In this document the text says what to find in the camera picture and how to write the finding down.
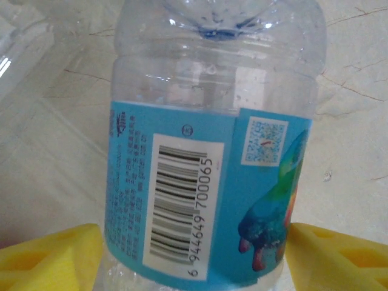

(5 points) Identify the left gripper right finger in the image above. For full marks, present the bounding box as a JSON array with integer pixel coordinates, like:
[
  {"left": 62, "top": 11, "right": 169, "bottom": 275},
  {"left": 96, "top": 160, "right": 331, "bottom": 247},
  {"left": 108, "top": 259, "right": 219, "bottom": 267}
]
[{"left": 284, "top": 222, "right": 388, "bottom": 291}]

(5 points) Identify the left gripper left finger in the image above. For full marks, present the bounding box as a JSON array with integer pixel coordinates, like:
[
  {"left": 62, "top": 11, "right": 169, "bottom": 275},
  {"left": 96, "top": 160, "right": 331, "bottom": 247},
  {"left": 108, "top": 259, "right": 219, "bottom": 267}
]
[{"left": 0, "top": 223, "right": 105, "bottom": 291}]

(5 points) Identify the clear bottle light-blue label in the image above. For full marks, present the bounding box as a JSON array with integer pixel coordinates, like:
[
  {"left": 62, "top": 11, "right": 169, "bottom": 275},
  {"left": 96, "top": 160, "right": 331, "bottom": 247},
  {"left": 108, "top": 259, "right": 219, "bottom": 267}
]
[{"left": 102, "top": 0, "right": 328, "bottom": 291}]

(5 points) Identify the clear bottle red label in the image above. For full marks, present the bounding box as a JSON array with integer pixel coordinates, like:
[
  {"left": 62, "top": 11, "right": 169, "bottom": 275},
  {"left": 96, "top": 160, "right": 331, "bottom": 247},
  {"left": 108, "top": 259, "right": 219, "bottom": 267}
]
[{"left": 0, "top": 16, "right": 57, "bottom": 102}]

